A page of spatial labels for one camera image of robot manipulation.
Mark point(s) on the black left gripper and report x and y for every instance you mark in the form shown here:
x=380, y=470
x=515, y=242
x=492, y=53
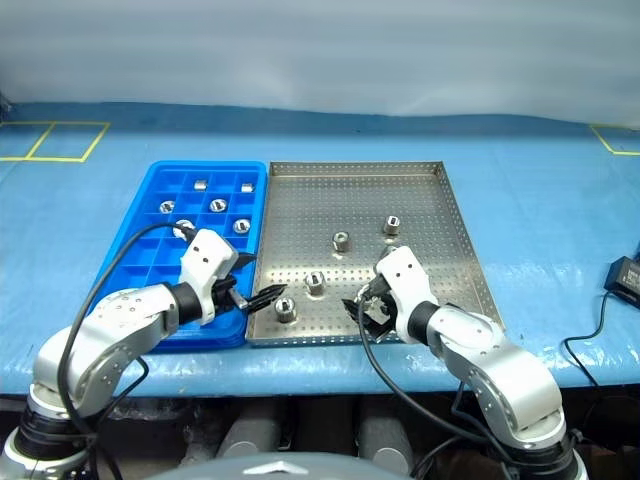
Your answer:
x=225, y=295

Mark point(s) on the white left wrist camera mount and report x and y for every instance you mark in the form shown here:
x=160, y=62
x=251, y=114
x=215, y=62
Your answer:
x=205, y=270

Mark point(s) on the black power adapter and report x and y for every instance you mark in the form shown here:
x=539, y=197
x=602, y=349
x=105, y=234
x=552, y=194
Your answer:
x=625, y=277

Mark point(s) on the blue compartment tray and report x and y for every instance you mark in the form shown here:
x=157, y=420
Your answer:
x=150, y=250

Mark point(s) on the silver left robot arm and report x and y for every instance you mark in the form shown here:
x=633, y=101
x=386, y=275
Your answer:
x=125, y=315

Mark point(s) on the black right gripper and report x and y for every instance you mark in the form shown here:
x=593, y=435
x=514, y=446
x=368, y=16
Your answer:
x=372, y=300

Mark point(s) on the grey rounded cylinder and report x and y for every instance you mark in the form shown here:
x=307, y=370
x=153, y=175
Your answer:
x=250, y=432
x=385, y=435

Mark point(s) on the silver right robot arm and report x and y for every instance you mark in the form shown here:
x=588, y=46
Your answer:
x=500, y=365

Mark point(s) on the perforated metal tray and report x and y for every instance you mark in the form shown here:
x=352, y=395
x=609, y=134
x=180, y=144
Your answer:
x=400, y=190

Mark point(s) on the grey robot torso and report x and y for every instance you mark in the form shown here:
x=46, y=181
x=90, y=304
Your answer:
x=280, y=470

